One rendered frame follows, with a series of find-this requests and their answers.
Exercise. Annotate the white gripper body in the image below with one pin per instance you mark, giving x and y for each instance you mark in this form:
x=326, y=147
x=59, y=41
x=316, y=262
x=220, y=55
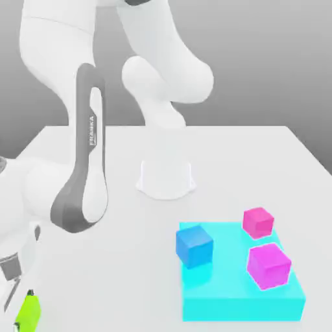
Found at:
x=11, y=315

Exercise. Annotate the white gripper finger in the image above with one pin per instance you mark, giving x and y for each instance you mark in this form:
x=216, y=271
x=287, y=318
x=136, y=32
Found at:
x=16, y=327
x=30, y=293

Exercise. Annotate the small green cube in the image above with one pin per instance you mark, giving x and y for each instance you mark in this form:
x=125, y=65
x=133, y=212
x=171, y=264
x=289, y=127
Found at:
x=29, y=312

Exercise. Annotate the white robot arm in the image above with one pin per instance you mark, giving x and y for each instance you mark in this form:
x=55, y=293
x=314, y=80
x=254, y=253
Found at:
x=160, y=52

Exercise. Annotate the small blue cube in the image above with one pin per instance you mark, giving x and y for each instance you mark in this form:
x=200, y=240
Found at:
x=194, y=246

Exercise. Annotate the small pink cube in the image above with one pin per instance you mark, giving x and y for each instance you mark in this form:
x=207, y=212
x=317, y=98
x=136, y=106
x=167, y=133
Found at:
x=258, y=222

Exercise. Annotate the small magenta cube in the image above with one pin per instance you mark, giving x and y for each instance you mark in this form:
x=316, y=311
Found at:
x=268, y=266

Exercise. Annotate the large cyan box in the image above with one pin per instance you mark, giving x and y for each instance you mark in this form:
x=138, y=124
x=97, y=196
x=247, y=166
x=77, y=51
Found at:
x=233, y=298

